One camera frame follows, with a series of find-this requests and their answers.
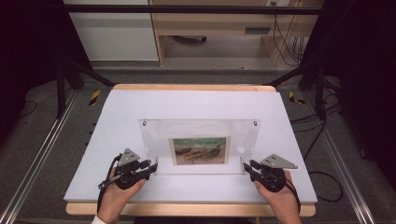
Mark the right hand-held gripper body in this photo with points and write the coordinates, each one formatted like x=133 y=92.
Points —
x=274 y=177

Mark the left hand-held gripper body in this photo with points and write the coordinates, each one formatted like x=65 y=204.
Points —
x=129 y=177

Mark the painted boats picture card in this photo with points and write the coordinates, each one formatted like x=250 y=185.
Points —
x=199 y=151

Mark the clear acrylic photo frame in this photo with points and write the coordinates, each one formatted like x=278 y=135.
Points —
x=199 y=129

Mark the person's left hand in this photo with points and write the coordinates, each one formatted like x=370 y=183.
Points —
x=115 y=200

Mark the person's right hand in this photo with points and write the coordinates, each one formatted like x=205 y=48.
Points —
x=285 y=203

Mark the wooden table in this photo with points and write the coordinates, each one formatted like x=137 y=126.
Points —
x=193 y=210

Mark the white foam board mat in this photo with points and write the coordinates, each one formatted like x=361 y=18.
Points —
x=199 y=102

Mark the black metal stand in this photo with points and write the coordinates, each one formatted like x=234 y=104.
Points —
x=60 y=93
x=320 y=93

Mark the white cabinet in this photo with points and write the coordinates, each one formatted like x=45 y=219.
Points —
x=115 y=37

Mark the black curtain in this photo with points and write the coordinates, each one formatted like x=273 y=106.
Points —
x=28 y=46
x=364 y=77

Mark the light wooden desk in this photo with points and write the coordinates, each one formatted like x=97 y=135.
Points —
x=218 y=20

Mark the aluminium floor rail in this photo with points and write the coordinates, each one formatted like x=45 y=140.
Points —
x=37 y=161
x=342 y=168

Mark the black horizontal frame bar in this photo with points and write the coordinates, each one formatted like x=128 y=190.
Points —
x=186 y=9

